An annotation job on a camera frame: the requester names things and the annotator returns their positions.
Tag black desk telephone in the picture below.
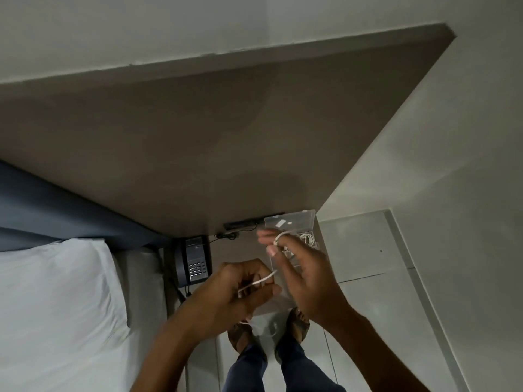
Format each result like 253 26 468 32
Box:
174 236 212 287

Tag white pillow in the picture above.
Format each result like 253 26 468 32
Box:
0 238 132 392

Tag brown right sandal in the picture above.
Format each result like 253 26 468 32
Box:
281 308 311 344

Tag person's left forearm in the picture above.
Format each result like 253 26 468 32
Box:
130 305 230 392

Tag person's right forearm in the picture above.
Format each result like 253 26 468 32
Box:
324 309 431 392

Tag clear plastic box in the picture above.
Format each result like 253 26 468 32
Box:
264 210 328 316

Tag person's left hand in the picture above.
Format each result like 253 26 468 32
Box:
185 259 283 336

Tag blue-grey padded headboard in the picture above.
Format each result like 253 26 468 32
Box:
0 159 173 253

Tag person's right hand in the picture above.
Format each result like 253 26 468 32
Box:
257 229 357 330

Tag brown sandal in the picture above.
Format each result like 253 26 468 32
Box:
281 308 311 344
227 320 257 352

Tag brown left sandal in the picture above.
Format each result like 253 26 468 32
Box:
227 320 257 352

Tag blue jeans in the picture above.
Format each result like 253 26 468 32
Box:
222 334 349 392

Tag white bed sheet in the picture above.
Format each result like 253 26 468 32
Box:
105 246 189 392

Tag black telephone cord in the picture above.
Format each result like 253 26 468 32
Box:
165 277 193 303

